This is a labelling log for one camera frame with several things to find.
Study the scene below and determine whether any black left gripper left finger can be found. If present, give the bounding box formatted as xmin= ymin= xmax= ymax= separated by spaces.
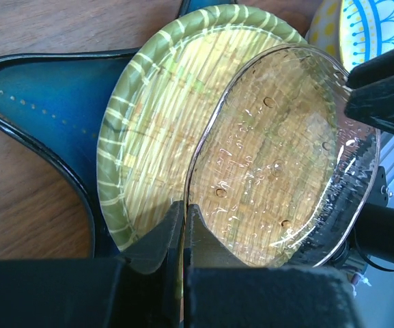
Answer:
xmin=0 ymin=201 xmax=184 ymax=327

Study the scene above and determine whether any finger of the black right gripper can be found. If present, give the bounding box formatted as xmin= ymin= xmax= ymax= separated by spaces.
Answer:
xmin=344 ymin=49 xmax=394 ymax=134

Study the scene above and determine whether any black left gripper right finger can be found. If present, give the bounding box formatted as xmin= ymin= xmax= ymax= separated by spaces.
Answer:
xmin=184 ymin=204 xmax=364 ymax=327

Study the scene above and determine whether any small bowl yellow sun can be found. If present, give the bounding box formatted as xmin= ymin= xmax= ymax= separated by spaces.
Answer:
xmin=306 ymin=0 xmax=394 ymax=71

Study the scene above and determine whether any yellow woven pattern plate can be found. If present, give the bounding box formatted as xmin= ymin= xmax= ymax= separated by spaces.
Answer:
xmin=97 ymin=4 xmax=304 ymax=251

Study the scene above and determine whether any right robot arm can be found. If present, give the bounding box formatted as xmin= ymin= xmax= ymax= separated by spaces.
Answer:
xmin=344 ymin=49 xmax=394 ymax=271

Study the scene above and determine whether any clear glass plate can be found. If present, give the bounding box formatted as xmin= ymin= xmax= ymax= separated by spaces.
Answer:
xmin=186 ymin=44 xmax=380 ymax=267

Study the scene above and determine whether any dark teal star plate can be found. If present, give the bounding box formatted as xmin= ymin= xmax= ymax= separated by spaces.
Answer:
xmin=0 ymin=0 xmax=242 ymax=259

